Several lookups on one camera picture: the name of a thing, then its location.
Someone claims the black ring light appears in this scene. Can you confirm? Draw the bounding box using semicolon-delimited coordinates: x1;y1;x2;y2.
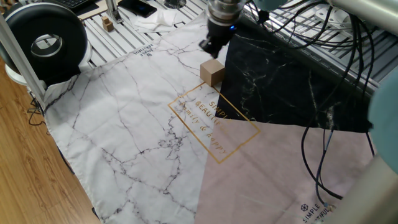
0;2;93;87

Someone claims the wooden cube block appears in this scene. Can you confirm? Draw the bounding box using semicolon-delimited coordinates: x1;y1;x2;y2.
200;58;226;88

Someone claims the metal stand bracket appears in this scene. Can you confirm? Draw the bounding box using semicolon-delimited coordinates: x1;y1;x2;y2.
104;0;124;24

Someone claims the marble pattern tablecloth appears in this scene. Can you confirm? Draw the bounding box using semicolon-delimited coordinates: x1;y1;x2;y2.
43;11;377;224

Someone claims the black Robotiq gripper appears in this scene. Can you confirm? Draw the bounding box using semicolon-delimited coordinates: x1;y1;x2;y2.
198;19;234;60

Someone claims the thin black floor cable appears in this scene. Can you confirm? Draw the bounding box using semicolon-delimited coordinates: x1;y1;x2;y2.
27;91;50;136

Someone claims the dark blue cable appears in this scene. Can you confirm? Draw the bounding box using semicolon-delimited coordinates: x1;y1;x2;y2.
315;127;337;208

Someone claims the aluminium frame post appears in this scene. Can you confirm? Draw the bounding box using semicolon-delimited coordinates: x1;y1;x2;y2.
0;14;47;102

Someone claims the black keyboard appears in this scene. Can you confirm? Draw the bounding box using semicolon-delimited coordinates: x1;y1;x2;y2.
55;0;91;9

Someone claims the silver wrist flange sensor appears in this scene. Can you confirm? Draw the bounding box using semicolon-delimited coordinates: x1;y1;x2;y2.
206;0;246;27

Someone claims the black smartphone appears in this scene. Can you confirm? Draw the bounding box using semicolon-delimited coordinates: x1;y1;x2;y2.
117;0;158;19

